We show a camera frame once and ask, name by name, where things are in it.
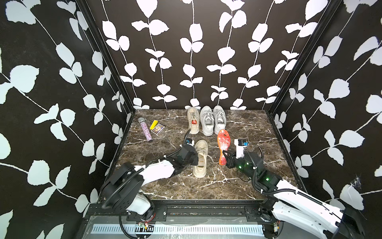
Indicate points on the white sneaker left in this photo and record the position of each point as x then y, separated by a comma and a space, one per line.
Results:
207, 121

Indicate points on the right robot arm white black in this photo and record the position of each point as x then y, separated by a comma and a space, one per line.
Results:
287, 203

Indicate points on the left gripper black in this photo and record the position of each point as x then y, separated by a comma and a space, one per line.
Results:
194, 161

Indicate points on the white sneaker right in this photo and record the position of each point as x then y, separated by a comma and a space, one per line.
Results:
219, 119

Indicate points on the purple glitter tube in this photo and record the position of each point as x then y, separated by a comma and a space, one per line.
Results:
145, 129

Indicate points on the yellow wedge block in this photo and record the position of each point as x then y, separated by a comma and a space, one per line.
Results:
154, 123

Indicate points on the small purple card box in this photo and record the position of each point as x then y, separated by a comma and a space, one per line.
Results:
158, 129

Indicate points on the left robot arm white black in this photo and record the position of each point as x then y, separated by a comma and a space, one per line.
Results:
121, 190

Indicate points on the beige sneaker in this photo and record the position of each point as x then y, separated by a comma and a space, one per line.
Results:
193, 117
200, 170

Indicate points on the red orange insole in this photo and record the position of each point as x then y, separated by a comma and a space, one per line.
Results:
224, 141

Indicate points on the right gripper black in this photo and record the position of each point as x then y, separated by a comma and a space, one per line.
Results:
232, 160

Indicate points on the white sneaker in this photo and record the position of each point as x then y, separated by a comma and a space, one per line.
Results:
207, 121
219, 119

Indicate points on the white slotted cable duct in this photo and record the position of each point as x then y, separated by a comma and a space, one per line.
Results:
161, 229

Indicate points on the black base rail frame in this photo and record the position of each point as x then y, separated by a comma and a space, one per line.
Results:
209, 210

